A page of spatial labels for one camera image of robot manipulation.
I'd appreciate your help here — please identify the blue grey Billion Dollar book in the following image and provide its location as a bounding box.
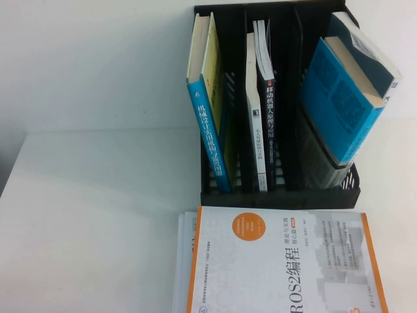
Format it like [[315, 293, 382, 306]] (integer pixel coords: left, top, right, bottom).
[[300, 35, 388, 169]]

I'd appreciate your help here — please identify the blue spine hardcover book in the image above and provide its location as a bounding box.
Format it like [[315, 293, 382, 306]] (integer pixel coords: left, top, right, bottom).
[[186, 12, 234, 194]]

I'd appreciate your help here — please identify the white spine paperback book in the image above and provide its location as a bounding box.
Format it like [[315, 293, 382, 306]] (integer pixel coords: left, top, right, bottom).
[[246, 31, 269, 192]]

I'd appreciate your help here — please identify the black spine robotics book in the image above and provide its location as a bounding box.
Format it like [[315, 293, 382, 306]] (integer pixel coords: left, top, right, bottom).
[[253, 18, 279, 175]]

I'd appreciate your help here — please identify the black plastic book stand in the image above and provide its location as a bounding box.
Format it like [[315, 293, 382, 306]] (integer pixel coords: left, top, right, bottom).
[[194, 0, 362, 208]]

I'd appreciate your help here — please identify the white orange ROS2 book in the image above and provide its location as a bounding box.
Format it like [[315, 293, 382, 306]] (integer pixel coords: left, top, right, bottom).
[[186, 205, 390, 313]]

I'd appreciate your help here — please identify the large dark teal cover book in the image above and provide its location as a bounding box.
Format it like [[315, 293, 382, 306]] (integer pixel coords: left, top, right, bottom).
[[301, 12, 405, 190]]

